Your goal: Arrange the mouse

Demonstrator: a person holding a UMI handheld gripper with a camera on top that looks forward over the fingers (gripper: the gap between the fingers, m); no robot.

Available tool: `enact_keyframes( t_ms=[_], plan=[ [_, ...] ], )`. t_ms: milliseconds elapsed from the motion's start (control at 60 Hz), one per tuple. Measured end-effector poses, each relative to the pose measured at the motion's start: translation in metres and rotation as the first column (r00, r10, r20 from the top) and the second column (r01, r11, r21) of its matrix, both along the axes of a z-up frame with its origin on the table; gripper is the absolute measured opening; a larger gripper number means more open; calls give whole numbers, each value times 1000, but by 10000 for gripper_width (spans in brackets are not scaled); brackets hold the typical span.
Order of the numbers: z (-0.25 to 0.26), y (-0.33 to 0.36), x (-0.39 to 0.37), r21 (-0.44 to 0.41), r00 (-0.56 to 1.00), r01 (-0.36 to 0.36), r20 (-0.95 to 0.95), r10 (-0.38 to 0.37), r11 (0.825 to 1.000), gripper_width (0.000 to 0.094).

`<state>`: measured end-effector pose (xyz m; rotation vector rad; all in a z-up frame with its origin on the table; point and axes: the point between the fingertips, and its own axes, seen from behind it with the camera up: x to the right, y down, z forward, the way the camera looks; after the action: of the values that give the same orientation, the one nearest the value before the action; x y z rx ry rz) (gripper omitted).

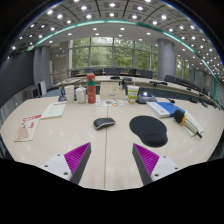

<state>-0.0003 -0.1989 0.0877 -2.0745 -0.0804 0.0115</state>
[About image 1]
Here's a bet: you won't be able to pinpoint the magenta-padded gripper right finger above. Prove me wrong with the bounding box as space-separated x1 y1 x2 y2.
131 143 181 186

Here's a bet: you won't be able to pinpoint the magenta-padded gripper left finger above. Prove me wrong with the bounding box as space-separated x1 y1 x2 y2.
42 142 92 185

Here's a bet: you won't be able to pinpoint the black computer mouse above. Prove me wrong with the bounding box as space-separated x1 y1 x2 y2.
93 117 116 131

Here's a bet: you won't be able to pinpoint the black mouse pad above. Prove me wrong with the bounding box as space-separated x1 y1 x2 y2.
129 115 169 148

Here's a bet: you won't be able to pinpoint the blue and white book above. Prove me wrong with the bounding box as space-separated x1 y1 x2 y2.
146 101 186 119

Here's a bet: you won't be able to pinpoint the white booklet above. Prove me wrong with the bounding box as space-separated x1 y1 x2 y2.
40 101 68 120

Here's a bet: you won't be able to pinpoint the black handheld microphone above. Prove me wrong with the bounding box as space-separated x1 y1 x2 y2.
173 109 203 139

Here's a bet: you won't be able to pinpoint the red and white leaflet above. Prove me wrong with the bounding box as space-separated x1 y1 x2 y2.
14 114 43 143

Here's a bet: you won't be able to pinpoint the dark desk microphone unit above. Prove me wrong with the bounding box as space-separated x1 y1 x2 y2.
135 92 158 105
58 87 68 102

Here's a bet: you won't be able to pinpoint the white printed paper sheet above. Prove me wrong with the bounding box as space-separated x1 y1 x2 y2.
181 111 205 137

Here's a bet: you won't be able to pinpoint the colourful sticker sheet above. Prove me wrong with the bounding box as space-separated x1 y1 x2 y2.
95 98 125 108

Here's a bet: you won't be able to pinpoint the white lidded mug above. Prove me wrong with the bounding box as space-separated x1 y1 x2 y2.
74 85 87 104

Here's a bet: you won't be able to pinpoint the printed paper cup with lid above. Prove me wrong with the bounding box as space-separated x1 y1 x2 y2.
126 85 140 104

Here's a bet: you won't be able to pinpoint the red drink bottle green band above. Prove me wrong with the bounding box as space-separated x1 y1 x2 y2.
86 73 97 104

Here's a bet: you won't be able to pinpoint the cream cardboard box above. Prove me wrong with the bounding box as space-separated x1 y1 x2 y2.
99 81 126 101

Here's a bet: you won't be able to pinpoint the long curved conference desk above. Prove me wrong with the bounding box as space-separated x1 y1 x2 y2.
53 74 214 101

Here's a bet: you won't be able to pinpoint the dark office chairs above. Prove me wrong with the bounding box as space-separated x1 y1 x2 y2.
69 67 218 101

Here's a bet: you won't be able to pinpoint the ceiling lights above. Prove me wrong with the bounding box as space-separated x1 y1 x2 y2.
9 0 224 81

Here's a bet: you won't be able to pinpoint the large glass window wall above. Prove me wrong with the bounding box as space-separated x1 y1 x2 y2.
68 36 159 71

